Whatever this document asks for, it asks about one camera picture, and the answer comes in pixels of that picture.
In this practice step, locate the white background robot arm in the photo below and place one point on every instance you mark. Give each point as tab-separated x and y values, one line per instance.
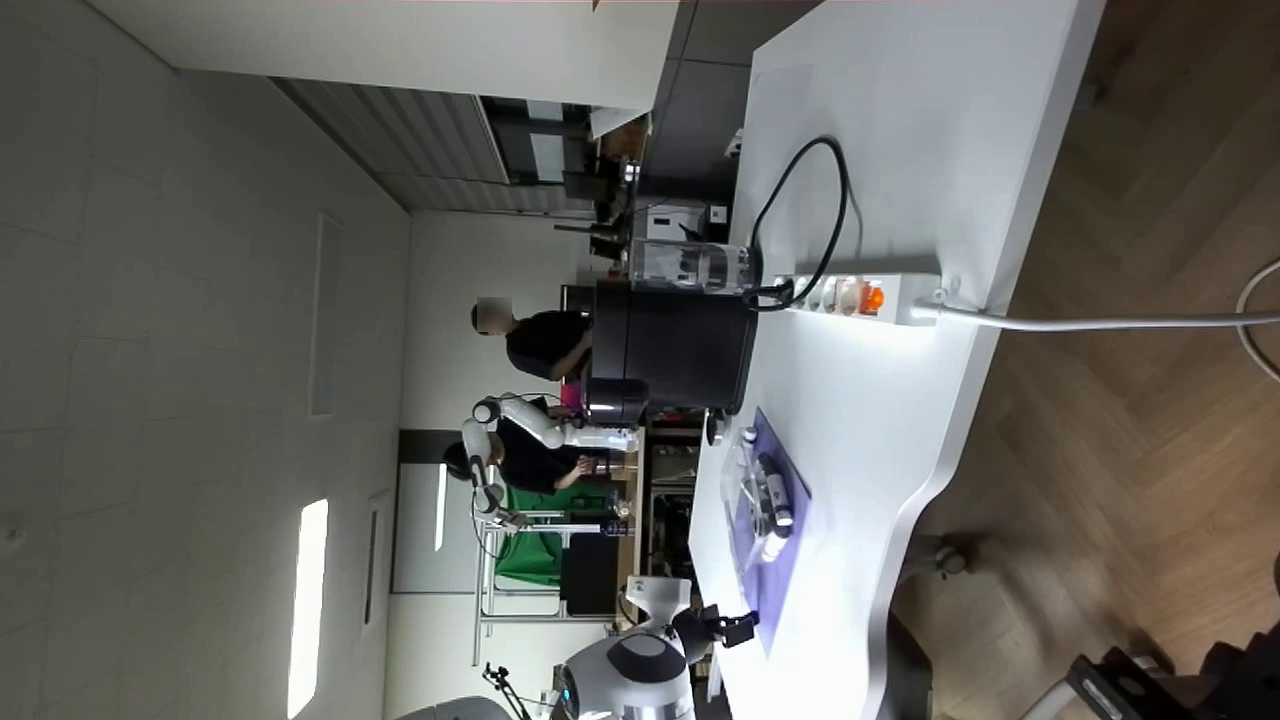
543	426

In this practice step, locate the purple table mat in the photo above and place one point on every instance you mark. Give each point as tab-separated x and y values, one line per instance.
777	585

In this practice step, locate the black computer monitor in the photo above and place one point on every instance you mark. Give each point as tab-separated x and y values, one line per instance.
674	350

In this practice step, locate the silver coffee machine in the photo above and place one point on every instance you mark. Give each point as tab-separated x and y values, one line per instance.
674	246

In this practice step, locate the standing person in black shirt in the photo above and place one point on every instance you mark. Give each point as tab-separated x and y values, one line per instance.
543	342

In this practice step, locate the green cloth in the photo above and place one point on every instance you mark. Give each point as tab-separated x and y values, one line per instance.
543	547

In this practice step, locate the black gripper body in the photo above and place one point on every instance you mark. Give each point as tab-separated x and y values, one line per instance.
702	631

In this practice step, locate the black office chair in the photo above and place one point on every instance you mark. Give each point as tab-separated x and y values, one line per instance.
1145	684

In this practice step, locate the white power strip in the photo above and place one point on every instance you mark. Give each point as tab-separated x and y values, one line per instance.
865	288

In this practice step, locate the black monitor box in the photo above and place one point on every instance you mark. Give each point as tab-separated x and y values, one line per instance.
588	572

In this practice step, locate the silver white Franka robot arm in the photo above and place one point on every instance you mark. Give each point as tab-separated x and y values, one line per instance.
624	665

